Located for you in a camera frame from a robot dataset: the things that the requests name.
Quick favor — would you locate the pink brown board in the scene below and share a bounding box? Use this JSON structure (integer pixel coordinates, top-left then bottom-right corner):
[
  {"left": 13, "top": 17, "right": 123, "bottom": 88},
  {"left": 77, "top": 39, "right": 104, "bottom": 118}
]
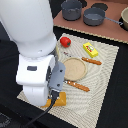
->
[{"left": 54, "top": 2, "right": 128, "bottom": 43}]

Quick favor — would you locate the dark grey pot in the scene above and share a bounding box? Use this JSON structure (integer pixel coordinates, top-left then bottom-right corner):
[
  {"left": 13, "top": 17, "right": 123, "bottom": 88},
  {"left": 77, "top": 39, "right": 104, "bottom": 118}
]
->
[{"left": 61, "top": 0, "right": 82, "bottom": 21}]

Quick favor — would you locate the yellow snack box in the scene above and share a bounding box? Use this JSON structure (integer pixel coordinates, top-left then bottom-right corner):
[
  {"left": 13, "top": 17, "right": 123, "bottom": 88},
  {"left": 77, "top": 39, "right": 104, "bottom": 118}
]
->
[{"left": 83, "top": 42, "right": 98, "bottom": 57}]

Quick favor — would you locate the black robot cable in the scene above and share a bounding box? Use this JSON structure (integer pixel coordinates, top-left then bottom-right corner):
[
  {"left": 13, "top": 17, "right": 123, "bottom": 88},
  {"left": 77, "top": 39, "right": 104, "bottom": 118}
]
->
[{"left": 19, "top": 90, "right": 61, "bottom": 128}]

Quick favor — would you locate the beige bowl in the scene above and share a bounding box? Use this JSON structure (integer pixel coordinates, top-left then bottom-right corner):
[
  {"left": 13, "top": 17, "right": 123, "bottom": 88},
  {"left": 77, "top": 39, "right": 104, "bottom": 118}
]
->
[{"left": 121, "top": 7, "right": 128, "bottom": 30}]

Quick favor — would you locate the knife with orange handle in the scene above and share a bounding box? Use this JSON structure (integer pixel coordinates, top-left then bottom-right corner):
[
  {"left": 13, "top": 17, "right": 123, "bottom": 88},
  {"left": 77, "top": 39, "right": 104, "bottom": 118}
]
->
[{"left": 62, "top": 52, "right": 102, "bottom": 65}]

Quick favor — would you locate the round beige plate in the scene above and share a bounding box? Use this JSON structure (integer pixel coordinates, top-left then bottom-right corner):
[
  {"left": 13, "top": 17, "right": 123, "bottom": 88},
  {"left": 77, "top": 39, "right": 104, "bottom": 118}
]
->
[{"left": 63, "top": 58, "right": 87, "bottom": 81}]

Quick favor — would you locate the red toy tomato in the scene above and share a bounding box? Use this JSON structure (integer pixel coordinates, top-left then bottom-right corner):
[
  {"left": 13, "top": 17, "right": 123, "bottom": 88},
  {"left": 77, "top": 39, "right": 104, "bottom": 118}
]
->
[{"left": 60, "top": 37, "right": 71, "bottom": 47}]

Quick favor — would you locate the fork with orange handle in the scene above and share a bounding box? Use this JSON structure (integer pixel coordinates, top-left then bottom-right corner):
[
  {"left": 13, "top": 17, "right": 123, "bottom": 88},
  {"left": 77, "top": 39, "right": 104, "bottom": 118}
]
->
[{"left": 64, "top": 80, "right": 90, "bottom": 92}]

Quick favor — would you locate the beige woven placemat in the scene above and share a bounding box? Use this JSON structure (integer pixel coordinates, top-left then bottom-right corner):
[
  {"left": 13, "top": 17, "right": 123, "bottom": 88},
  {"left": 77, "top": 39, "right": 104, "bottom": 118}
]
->
[{"left": 16, "top": 32, "right": 120, "bottom": 128}]

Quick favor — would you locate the orange toy bread loaf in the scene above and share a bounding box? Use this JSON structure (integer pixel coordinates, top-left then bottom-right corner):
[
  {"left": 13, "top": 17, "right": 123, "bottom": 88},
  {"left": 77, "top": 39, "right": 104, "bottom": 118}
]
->
[{"left": 46, "top": 92, "right": 66, "bottom": 107}]

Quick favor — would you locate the grey saucepan with handle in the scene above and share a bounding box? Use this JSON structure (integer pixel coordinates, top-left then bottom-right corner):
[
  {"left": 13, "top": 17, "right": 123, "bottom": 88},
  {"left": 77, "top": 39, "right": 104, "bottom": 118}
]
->
[{"left": 82, "top": 7, "right": 124, "bottom": 27}]

